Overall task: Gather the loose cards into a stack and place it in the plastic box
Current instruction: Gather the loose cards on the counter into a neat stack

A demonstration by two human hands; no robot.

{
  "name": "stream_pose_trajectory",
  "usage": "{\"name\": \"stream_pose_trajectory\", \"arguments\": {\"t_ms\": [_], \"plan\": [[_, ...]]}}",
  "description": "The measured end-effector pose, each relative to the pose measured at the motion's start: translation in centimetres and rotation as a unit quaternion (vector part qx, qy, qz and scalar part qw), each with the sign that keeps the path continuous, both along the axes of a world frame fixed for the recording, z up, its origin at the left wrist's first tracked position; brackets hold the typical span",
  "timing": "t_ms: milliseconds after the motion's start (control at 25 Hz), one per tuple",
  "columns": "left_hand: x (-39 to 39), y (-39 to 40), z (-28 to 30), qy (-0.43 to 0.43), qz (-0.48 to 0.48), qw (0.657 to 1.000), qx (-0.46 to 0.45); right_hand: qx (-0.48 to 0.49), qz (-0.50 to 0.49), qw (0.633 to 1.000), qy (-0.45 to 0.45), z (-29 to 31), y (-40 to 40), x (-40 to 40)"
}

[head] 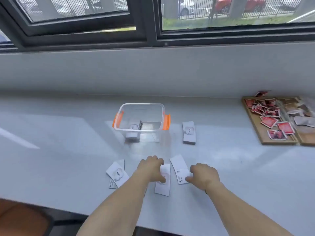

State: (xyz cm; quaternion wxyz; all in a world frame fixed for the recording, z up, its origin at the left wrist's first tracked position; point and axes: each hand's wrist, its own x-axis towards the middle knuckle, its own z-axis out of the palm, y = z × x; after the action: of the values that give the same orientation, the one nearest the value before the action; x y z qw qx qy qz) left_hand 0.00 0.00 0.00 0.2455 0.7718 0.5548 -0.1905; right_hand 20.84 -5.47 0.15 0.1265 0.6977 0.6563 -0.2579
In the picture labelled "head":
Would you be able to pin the person's left hand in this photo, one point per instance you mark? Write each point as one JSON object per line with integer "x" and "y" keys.
{"x": 149, "y": 170}

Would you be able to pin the person's right hand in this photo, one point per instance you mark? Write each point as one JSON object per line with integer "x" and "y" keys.
{"x": 205, "y": 176}

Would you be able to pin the person's right thumb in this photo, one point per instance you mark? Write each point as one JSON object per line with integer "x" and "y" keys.
{"x": 190, "y": 179}

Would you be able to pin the person's left thumb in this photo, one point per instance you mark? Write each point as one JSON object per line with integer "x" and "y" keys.
{"x": 161, "y": 178}

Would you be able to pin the white packet with red print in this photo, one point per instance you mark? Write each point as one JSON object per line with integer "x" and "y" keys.
{"x": 163, "y": 188}

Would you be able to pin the person's right forearm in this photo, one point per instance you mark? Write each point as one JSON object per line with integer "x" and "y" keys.
{"x": 241, "y": 211}

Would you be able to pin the person's left forearm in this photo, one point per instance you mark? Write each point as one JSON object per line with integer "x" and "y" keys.
{"x": 118, "y": 206}

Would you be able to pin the white packet with grey print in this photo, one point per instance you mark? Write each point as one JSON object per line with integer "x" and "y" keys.
{"x": 118, "y": 174}

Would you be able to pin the stack of white packets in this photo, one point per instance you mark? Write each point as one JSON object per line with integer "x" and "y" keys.
{"x": 189, "y": 132}

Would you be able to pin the white packet with black marks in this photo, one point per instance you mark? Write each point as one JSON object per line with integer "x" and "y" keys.
{"x": 112, "y": 183}

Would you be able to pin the white packets in clear container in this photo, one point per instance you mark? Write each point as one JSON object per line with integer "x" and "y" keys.
{"x": 133, "y": 132}

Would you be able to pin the dark upright packet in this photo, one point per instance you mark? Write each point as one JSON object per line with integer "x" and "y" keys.
{"x": 140, "y": 125}

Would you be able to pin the wooden tray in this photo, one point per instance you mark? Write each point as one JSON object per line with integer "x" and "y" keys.
{"x": 307, "y": 136}
{"x": 262, "y": 135}

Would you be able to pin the pile of red packets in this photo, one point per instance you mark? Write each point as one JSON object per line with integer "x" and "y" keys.
{"x": 269, "y": 115}

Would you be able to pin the pile of grey packets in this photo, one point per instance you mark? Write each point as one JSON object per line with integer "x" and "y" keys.
{"x": 300, "y": 113}

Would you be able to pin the brown chair seat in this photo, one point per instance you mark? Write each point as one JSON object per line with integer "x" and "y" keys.
{"x": 22, "y": 218}

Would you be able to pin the white car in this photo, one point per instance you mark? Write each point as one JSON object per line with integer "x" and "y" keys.
{"x": 185, "y": 6}

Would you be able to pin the metal fence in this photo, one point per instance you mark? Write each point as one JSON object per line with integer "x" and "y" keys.
{"x": 246, "y": 7}

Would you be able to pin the red car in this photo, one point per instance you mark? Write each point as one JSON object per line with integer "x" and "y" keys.
{"x": 238, "y": 4}

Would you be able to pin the black chair frame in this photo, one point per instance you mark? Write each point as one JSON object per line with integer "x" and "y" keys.
{"x": 64, "y": 223}

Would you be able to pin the dark fixed window frame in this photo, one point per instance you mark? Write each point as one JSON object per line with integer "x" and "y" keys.
{"x": 221, "y": 34}

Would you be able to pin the dark sliding window frame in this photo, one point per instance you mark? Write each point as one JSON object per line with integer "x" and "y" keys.
{"x": 73, "y": 31}

